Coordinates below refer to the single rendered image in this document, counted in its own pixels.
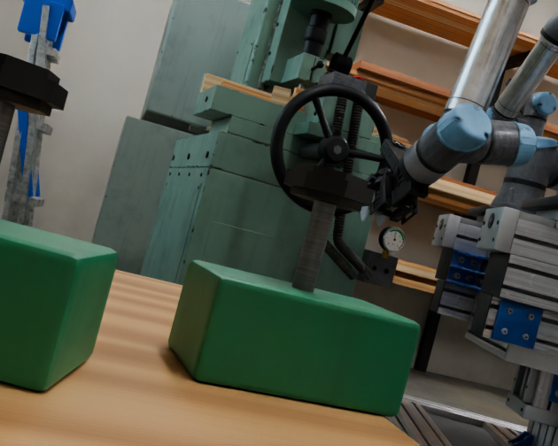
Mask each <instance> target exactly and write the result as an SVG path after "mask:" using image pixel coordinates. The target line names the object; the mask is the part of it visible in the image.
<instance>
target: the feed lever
mask: <svg viewBox="0 0 558 446"><path fill-rule="evenodd" d="M374 2H375V0H369V2H368V5H367V7H366V9H365V11H364V12H363V14H362V16H361V18H360V21H359V23H358V25H357V27H356V28H355V30H354V33H353V36H352V38H351V40H350V42H349V43H348V45H347V47H346V49H345V52H344V54H341V53H338V52H336V53H335V54H334V55H333V56H332V58H331V60H330V62H329V68H331V69H334V70H335V71H337V72H339V73H343V74H346V75H348V74H349V72H350V71H351V69H352V66H353V59H352V58H351V57H348V54H349V52H350V50H351V48H352V46H353V44H354V42H355V40H356V38H357V36H358V34H359V32H360V30H361V28H362V26H363V24H364V22H365V20H366V18H367V16H368V14H369V12H370V10H371V8H372V5H373V3H374Z"/></svg>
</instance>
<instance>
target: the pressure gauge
mask: <svg viewBox="0 0 558 446"><path fill-rule="evenodd" d="M393 239H396V241H393ZM378 241H379V244H380V246H381V247H382V249H383V253H382V254H383V255H382V258H386V259H387V258H388V255H389V252H399V251H401V250H402V249H403V248H404V246H405V244H406V235H405V233H404V231H403V230H402V229H400V228H398V227H386V228H384V229H383V230H382V231H381V233H380V235H379V238H378Z"/></svg>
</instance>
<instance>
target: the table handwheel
mask: <svg viewBox="0 0 558 446"><path fill-rule="evenodd" d="M324 96H339V97H343V98H346V99H349V100H351V101H353V102H355V103H356V104H358V105H359V106H361V107H362V108H363V109H364V110H365V111H366V112H367V113H368V115H369V116H370V117H371V119H372V120H373V121H374V123H375V125H376V128H377V131H378V133H379V137H380V142H381V146H382V144H383V142H384V139H388V140H392V134H391V129H390V126H389V123H388V121H387V119H386V117H385V116H384V113H383V112H382V110H381V109H380V108H379V106H378V105H377V104H376V103H375V102H374V101H373V100H372V99H371V98H370V97H369V96H367V95H366V94H364V93H363V92H361V91H360V90H358V89H356V88H353V87H351V86H347V85H345V84H339V83H324V84H320V85H316V86H313V87H311V88H307V89H305V90H303V91H301V92H300V93H298V94H297V95H295V96H294V97H293V98H292V99H291V100H290V101H289V102H288V103H287V104H286V105H285V106H284V107H283V109H282V111H281V112H280V114H279V116H278V118H277V120H276V122H275V125H274V128H273V131H272V134H271V140H270V159H271V164H272V168H273V171H274V174H275V177H276V179H277V181H278V183H279V185H280V186H281V188H282V189H283V191H284V193H285V194H286V195H287V196H288V197H289V198H290V199H291V200H292V201H293V202H294V203H295V204H297V205H299V206H300V207H302V208H303V209H305V210H307V211H310V212H312V209H313V206H314V201H310V200H307V199H304V198H301V197H298V196H295V195H293V194H291V193H290V191H291V187H290V186H288V185H286V184H284V179H285V175H286V172H287V170H286V167H285V163H284V159H283V139H284V136H285V132H286V129H287V127H288V125H289V123H290V122H291V119H292V118H293V116H294V115H295V114H296V112H297V111H298V110H299V109H300V108H302V107H303V106H304V105H305V104H307V103H309V102H311V101H313V104H314V108H315V110H316V113H317V116H318V118H319V121H320V124H321V127H322V132H323V134H324V137H325V138H323V139H322V140H321V141H320V143H312V144H304V145H302V146H301V147H300V148H299V155H300V156H301V157H302V158H303V159H318V158H320V159H321V160H320V162H319V163H318V166H321V167H325V166H326V165H327V164H339V163H342V162H344V161H345V160H346V159H347V157H351V158H362V159H366V160H371V161H376V162H380V163H379V166H378V169H377V171H379V169H383V168H386V167H390V166H389V164H388V162H387V161H386V159H385V157H384V155H383V154H382V152H381V155H378V154H373V153H367V152H362V151H358V150H350V149H349V145H348V142H347V141H346V140H345V139H344V138H343V137H341V136H332V133H331V131H330V128H329V124H328V121H327V119H326V117H325V114H324V111H323V109H322V103H321V100H320V97H324ZM390 168H391V167H390ZM351 212H353V211H348V210H345V209H341V208H337V207H336V210H335V214H334V216H338V215H344V214H347V213H351Z"/></svg>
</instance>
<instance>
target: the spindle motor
mask: <svg viewBox="0 0 558 446"><path fill-rule="evenodd" d="M359 1H360V0H291V7H292V8H293V9H295V10H296V11H297V12H299V13H301V14H303V15H305V16H307V17H309V18H311V15H310V11H311V10H312V9H320V10H324V11H326V12H329V13H331V14H332V16H333V17H332V20H331V21H330V22H329V23H332V24H348V23H352V22H353V21H354V19H355V15H356V12H357V8H358V5H359Z"/></svg>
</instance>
